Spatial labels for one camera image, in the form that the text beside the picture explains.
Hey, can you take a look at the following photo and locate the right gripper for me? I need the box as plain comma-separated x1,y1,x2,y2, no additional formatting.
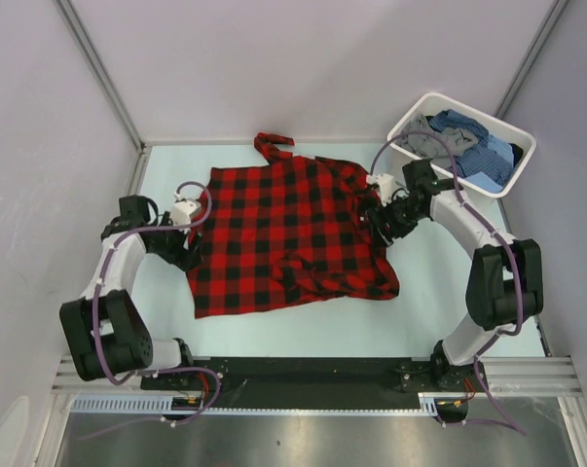
365,193,424,250

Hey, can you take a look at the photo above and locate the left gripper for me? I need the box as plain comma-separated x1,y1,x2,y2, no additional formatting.
148,212,202,271

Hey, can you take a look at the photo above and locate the red black plaid shirt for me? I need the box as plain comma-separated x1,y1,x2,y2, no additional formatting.
187,132,400,319

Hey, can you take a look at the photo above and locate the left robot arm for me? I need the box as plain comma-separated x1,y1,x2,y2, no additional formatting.
59,195,202,389

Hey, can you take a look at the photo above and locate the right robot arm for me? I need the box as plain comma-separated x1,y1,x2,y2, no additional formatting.
363,160,543,390

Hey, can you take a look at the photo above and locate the grey shirt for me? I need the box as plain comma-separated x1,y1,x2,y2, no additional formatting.
397,113,479,168

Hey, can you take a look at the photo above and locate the light blue shirt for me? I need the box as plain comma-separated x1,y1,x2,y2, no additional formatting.
457,136,514,193

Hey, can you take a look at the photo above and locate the blue checked shirt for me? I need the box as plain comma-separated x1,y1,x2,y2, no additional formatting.
427,109,522,193

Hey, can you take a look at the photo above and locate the white plastic bin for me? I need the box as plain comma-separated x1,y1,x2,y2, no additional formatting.
386,92,536,198

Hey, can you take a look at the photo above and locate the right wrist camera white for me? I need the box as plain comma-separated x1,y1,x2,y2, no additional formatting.
366,173,399,206

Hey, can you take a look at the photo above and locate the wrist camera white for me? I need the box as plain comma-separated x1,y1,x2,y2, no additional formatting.
366,173,399,206
169,198,202,226

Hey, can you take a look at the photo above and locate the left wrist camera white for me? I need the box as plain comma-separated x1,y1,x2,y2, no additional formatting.
169,198,202,226

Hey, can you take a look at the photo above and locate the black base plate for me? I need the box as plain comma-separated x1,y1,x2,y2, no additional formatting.
141,356,490,411

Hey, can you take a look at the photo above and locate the white cable duct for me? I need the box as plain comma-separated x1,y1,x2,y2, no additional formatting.
69,394,465,419

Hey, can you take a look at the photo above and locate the aluminium frame rail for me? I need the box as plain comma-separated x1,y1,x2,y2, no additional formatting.
51,356,583,397

